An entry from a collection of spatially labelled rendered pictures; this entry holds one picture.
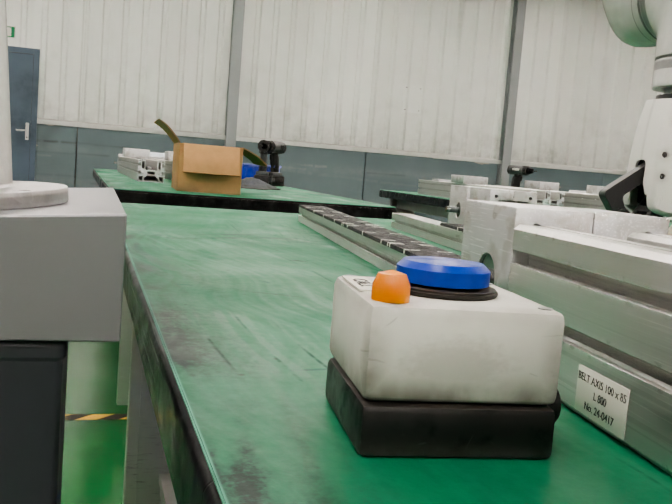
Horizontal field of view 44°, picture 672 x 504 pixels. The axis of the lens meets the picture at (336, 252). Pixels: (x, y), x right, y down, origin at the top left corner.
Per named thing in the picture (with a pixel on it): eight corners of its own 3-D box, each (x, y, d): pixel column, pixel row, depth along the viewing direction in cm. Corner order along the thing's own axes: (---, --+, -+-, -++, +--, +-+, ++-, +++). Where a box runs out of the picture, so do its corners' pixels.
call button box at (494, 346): (323, 398, 39) (334, 267, 39) (515, 403, 41) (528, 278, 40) (357, 458, 31) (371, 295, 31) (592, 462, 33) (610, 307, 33)
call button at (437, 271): (384, 295, 37) (387, 251, 37) (468, 299, 38) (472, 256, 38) (407, 311, 33) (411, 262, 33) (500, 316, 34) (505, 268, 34)
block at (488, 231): (420, 332, 58) (432, 196, 57) (584, 339, 60) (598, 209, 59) (461, 364, 49) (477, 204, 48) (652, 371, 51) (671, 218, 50)
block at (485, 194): (453, 236, 155) (458, 185, 154) (509, 239, 157) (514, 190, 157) (472, 241, 145) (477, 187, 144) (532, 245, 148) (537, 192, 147)
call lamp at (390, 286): (367, 295, 33) (369, 265, 32) (403, 297, 33) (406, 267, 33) (375, 302, 31) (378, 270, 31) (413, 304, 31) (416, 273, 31)
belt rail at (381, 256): (298, 221, 163) (299, 205, 163) (317, 222, 164) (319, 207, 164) (445, 307, 69) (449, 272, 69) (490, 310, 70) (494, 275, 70)
